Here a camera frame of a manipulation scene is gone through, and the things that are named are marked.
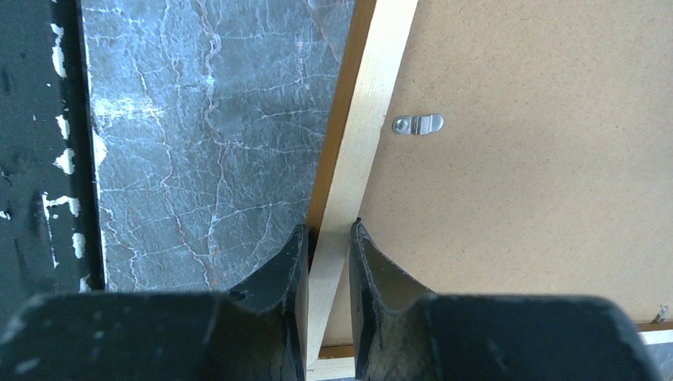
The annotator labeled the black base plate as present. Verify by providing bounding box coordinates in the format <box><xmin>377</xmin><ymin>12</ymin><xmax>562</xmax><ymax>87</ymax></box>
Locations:
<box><xmin>1</xmin><ymin>1</ymin><xmax>104</xmax><ymax>322</ymax></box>

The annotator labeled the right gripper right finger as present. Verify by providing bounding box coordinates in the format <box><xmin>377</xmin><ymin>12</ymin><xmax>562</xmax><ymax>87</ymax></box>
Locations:
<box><xmin>349</xmin><ymin>221</ymin><xmax>660</xmax><ymax>380</ymax></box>

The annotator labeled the wooden picture frame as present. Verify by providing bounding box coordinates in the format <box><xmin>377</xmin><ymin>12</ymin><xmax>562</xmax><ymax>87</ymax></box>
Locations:
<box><xmin>306</xmin><ymin>1</ymin><xmax>672</xmax><ymax>380</ymax></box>

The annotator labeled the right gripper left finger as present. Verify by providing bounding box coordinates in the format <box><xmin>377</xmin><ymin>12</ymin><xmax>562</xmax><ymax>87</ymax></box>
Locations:
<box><xmin>1</xmin><ymin>225</ymin><xmax>308</xmax><ymax>380</ymax></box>

